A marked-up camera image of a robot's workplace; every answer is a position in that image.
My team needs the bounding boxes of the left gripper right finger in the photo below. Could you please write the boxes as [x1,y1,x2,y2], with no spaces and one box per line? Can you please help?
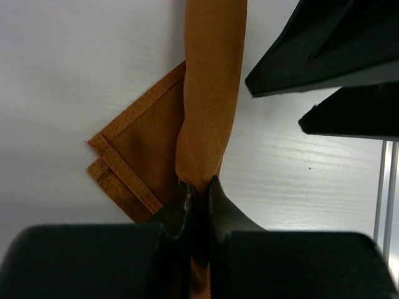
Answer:
[207,178,398,298]

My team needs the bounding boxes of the aluminium front rail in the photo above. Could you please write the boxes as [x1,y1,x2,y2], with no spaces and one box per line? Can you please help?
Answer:
[373,140,398,263]

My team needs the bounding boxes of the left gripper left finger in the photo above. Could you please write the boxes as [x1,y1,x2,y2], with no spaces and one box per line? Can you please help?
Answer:
[1,183,192,298]

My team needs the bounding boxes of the brown cloth napkin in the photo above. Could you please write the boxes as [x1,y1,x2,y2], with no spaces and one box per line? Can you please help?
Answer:
[87,1,248,298]

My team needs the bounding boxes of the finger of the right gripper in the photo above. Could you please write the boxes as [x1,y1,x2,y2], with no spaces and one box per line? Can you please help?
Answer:
[299,82,398,141]
[245,1,398,97]

